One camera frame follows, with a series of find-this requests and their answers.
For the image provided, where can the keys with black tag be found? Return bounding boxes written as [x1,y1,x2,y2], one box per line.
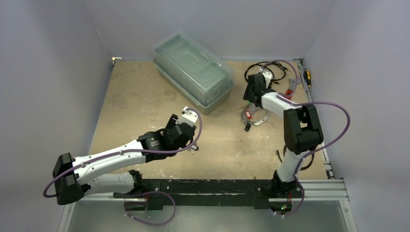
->
[187,145,199,155]

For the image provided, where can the steel perforated key plate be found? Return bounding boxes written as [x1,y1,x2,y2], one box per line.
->
[239,104,270,126]

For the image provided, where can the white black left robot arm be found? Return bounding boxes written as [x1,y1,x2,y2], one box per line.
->
[43,108,203,205]

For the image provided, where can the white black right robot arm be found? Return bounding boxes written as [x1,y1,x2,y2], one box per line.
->
[243,73,323,197]

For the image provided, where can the red key tag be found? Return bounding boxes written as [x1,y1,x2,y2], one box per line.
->
[244,110,251,120]

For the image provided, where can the black yellow screwdriver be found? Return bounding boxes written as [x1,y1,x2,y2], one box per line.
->
[304,70,312,88]

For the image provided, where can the clear green plastic storage box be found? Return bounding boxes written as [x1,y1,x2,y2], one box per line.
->
[153,32,234,115]

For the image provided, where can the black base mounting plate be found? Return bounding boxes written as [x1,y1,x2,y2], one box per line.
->
[113,179,302,211]

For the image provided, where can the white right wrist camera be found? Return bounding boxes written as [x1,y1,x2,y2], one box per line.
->
[262,71,274,88]

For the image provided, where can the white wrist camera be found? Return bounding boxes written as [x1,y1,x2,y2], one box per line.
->
[262,71,274,88]
[176,106,198,126]

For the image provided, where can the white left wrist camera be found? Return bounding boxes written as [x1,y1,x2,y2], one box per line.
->
[176,106,198,126]

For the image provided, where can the black coiled cable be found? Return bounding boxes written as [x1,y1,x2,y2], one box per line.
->
[244,61,288,87]

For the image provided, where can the red handled adjustable wrench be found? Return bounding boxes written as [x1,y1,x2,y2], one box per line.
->
[284,78,300,100]

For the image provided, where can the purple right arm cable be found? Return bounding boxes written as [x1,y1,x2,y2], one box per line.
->
[262,59,351,218]

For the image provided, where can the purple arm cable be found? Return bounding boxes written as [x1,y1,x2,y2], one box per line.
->
[43,108,204,199]
[262,59,351,218]

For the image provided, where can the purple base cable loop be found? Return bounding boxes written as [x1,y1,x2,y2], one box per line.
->
[123,190,177,227]

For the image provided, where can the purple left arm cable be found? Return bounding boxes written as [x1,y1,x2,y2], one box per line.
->
[43,108,204,199]

